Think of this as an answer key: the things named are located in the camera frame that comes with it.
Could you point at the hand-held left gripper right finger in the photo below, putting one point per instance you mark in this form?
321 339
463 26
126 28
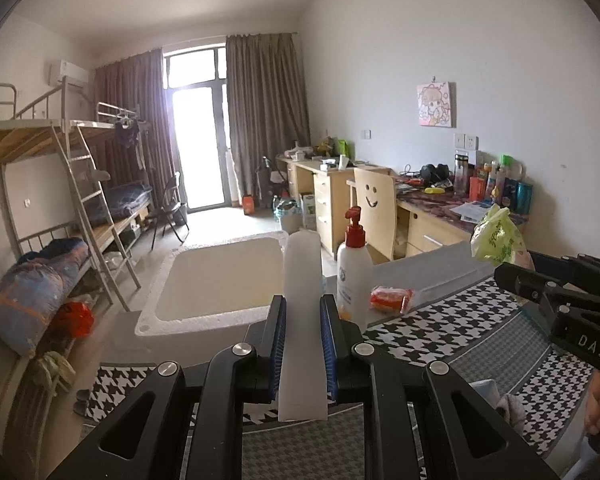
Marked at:
328 345

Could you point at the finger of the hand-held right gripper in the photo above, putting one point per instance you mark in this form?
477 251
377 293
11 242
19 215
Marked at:
520 280
580 267

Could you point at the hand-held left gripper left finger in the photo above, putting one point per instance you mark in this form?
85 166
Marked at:
278 345

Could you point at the green and white plastic bag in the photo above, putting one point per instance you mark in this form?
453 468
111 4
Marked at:
497 240

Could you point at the white translucent plastic bottle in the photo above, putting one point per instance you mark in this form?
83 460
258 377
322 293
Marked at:
302 285

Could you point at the white foam box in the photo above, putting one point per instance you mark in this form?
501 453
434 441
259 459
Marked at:
215 280

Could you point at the blue face mask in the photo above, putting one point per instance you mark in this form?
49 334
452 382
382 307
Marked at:
487 391

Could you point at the white pump bottle red top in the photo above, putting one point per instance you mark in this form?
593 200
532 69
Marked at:
352 280

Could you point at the red snack packet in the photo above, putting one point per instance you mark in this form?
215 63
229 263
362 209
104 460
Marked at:
390 300

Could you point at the teal bottle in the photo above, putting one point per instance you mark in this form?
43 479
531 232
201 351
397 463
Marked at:
524 199

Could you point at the printed papers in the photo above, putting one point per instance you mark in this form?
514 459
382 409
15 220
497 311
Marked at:
470 210

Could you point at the wooden desk patterned cover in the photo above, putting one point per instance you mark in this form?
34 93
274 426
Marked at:
430 240

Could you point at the orange carton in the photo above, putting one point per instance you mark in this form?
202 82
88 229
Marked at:
477 190

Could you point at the houndstooth tablecloth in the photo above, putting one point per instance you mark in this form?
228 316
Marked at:
430 330

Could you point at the green capped bottle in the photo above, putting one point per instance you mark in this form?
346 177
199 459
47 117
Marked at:
507 165

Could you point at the clear water bottle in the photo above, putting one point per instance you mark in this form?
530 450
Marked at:
461 175

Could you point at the yellow object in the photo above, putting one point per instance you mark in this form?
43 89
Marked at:
432 191

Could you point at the white bucket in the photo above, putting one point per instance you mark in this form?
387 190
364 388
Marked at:
287 217

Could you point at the white carton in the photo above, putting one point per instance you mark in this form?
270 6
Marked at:
308 210

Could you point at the black headphones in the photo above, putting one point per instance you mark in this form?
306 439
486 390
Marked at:
432 174

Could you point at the wooden chair smiley face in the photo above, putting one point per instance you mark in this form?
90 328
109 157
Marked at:
372 210

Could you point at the orange bag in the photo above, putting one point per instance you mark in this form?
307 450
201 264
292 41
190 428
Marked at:
248 204

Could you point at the light wooden desk with drawers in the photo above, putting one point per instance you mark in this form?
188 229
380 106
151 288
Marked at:
330 200

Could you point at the black folding chair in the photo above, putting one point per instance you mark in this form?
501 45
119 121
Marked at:
172 210

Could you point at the metal bunk bed blue quilt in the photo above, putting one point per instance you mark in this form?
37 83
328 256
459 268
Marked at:
130 230

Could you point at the red plastic bag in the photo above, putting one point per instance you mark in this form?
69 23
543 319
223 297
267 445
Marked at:
75 320

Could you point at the glass balcony door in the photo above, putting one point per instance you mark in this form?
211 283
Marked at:
200 150

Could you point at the blue folded quilt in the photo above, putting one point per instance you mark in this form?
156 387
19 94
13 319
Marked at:
125 200

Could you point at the olive cloth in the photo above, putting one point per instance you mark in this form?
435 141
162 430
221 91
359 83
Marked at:
52 370

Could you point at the brown curtain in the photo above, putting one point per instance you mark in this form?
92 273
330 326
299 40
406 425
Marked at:
265 110
130 90

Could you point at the blue patterned duvet bundle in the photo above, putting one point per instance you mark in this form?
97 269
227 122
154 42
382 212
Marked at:
30 290

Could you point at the dark hanging clothes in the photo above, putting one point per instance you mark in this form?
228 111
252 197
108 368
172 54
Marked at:
127 132

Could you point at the metal bunk ladder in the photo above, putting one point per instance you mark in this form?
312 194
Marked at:
80 157

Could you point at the metal bunk bed wooden slats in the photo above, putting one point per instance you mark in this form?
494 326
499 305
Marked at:
20 140

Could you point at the white air conditioner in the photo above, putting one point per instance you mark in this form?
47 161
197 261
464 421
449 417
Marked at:
67 72

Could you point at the white wall socket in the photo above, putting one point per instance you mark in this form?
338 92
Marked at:
465 141

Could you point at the pink wall poster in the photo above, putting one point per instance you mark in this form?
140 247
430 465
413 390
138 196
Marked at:
436 105

